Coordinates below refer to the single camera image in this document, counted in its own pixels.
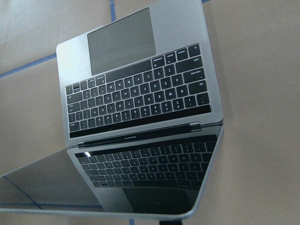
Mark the blue tape strip crosswise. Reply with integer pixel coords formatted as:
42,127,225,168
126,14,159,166
0,53,57,78

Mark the grey laptop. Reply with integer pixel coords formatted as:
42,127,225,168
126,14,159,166
0,0,224,220

